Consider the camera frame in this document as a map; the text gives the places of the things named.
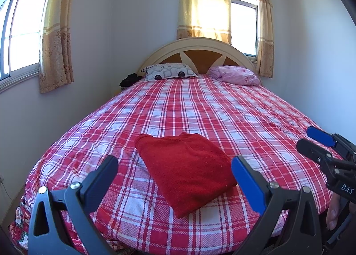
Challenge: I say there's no thin cable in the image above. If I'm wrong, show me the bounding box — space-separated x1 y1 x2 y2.
0 176 14 202

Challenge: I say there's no cream and wood headboard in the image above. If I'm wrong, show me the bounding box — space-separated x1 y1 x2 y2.
136 37 258 77

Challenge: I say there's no person's right hand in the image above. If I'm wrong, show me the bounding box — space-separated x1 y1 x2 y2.
326 197 342 231

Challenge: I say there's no beige patterned curtain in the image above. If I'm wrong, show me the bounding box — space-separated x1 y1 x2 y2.
39 0 78 93
254 0 274 78

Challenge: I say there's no beige curtain with valance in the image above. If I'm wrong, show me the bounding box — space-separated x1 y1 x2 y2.
177 0 232 45

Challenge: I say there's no red knitted sweater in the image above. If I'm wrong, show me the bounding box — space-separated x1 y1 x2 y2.
135 132 238 219

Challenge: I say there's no black cloth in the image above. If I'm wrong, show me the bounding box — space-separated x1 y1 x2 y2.
119 74 143 88

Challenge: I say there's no bed with red plaid sheet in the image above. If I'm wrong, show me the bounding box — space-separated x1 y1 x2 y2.
8 73 345 254

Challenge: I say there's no white patterned pillow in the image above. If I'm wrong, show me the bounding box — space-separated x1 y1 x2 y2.
141 63 199 81

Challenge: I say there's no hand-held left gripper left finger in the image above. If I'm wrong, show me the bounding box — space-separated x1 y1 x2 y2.
28 155 119 255

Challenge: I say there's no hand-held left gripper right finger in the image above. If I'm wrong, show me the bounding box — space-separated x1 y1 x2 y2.
231 155 323 255

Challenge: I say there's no red printed quilt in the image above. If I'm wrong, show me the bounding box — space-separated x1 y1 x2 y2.
8 196 32 250

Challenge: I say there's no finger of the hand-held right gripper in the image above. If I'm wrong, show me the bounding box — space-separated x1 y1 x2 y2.
296 138 348 181
307 126 356 158

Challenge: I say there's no pink floral pillow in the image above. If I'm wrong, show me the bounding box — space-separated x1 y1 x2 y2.
208 65 262 86

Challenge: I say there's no aluminium frame window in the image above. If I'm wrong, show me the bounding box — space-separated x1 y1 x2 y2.
0 0 52 81
228 0 258 58

